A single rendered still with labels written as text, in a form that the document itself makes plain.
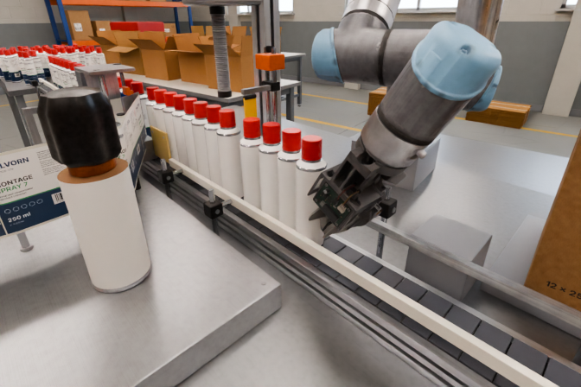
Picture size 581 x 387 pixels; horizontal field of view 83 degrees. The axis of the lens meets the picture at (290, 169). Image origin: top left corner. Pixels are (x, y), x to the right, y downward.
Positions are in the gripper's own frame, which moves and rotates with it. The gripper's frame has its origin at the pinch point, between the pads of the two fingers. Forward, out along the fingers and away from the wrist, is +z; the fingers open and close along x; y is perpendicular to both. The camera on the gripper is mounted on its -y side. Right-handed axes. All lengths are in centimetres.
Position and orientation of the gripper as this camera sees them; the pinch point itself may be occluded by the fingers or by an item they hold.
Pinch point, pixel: (328, 225)
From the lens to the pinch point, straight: 58.2
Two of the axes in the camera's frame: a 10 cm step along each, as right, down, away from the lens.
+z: -3.4, 6.4, 6.9
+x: 6.0, 7.1, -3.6
